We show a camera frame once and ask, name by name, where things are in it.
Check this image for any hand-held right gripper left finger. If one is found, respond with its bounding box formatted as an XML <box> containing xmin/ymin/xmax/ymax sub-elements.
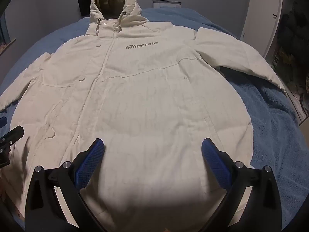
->
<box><xmin>25</xmin><ymin>138</ymin><xmax>108</xmax><ymax>232</ymax></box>

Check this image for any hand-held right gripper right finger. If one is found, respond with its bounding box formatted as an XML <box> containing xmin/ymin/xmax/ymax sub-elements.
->
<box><xmin>201</xmin><ymin>138</ymin><xmax>283</xmax><ymax>232</ymax></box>

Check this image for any white hooded jacket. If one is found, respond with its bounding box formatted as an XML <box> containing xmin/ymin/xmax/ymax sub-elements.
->
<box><xmin>0</xmin><ymin>0</ymin><xmax>288</xmax><ymax>232</ymax></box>

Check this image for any blue fleece blanket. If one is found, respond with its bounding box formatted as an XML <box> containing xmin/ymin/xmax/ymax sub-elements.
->
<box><xmin>0</xmin><ymin>7</ymin><xmax>306</xmax><ymax>232</ymax></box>

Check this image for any black monitor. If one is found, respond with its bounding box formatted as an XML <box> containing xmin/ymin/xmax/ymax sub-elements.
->
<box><xmin>77</xmin><ymin>0</ymin><xmax>103</xmax><ymax>18</ymax></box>

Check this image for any white door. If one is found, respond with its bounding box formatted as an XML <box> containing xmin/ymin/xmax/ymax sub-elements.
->
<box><xmin>239</xmin><ymin>0</ymin><xmax>283</xmax><ymax>58</ymax></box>

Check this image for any small wall picture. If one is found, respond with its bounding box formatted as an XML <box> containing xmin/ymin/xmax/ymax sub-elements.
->
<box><xmin>0</xmin><ymin>12</ymin><xmax>16</xmax><ymax>54</ymax></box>

